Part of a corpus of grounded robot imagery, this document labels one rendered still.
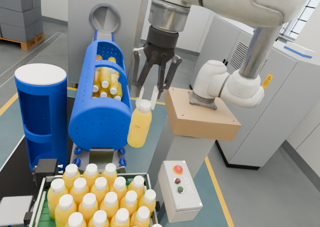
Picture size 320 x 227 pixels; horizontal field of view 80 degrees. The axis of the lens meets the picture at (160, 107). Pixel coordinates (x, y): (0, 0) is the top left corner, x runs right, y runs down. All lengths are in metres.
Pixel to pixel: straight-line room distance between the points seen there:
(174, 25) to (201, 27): 5.78
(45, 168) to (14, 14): 3.70
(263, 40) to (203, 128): 0.53
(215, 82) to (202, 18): 5.08
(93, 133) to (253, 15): 0.73
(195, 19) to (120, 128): 5.46
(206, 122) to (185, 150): 0.35
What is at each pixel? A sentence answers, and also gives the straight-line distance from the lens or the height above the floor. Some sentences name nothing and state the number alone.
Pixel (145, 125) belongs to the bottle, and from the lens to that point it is 0.61.
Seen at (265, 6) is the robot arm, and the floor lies 1.71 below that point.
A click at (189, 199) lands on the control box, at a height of 1.10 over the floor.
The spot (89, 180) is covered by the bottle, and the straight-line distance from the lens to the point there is 0.79.
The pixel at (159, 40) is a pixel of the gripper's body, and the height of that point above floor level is 1.59.
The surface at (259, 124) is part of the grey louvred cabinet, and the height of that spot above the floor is 0.72.
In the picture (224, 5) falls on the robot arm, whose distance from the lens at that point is 0.41.
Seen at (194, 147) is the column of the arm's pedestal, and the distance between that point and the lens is 1.39.
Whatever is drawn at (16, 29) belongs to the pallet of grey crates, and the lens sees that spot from 4.44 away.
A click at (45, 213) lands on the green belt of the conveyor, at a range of 0.91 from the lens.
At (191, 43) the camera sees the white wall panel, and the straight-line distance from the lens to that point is 6.29.
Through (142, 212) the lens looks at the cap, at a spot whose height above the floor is 1.08.
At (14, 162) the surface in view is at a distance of 2.08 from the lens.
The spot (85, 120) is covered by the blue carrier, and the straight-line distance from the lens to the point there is 0.85.
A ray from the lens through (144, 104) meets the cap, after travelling 0.58.
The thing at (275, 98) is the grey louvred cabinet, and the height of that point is 1.06.
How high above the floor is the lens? 1.70
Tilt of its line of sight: 32 degrees down
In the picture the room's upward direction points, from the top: 17 degrees clockwise
